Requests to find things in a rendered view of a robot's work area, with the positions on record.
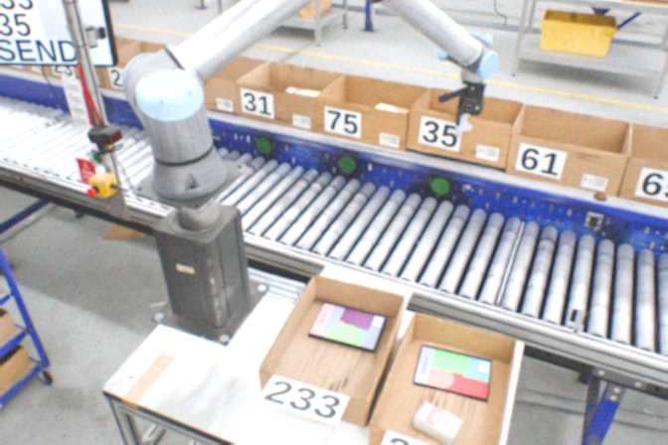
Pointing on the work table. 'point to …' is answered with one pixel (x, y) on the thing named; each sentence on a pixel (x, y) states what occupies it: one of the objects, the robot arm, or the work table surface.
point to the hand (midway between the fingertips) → (456, 133)
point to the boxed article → (437, 423)
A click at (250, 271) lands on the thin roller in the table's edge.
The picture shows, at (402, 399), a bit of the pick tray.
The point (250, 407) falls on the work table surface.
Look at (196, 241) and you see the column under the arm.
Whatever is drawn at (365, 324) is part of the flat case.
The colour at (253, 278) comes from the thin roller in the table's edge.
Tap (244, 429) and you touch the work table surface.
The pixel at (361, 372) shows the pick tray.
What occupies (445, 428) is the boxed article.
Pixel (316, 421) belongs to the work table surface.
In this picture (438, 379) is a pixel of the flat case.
